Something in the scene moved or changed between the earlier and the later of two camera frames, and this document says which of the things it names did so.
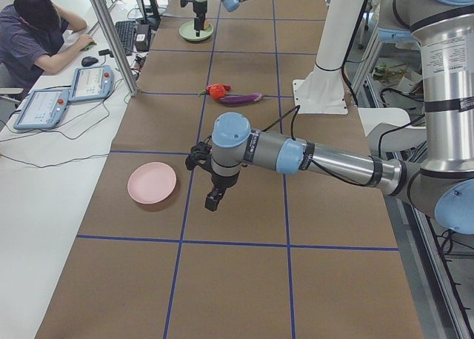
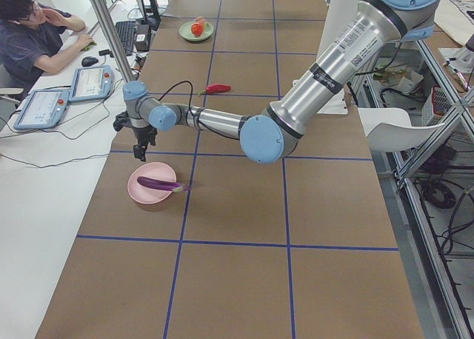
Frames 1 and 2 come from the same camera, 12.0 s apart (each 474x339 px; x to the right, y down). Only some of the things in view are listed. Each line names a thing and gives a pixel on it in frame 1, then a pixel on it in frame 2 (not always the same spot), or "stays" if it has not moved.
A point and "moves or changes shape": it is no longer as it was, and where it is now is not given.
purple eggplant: (241, 99) → (160, 184)
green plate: (187, 31) stays
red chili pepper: (227, 88) stays
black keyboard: (127, 32) stays
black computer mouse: (87, 61) stays
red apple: (217, 91) moves or changes shape
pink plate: (151, 183) stays
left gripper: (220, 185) → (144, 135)
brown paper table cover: (292, 255) stays
